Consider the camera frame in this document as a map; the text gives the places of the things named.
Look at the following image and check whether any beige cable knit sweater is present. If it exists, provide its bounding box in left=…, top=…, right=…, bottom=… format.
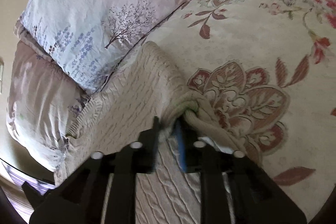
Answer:
left=54, top=42, right=244, bottom=223

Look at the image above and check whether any mauve satin pillow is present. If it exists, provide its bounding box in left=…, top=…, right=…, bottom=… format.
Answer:
left=6, top=23, right=88, bottom=172

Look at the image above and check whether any floral beige bedspread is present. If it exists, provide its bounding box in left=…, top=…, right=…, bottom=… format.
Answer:
left=53, top=0, right=336, bottom=222

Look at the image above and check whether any pink floral pillow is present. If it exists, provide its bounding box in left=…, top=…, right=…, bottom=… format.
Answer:
left=20, top=0, right=188, bottom=94

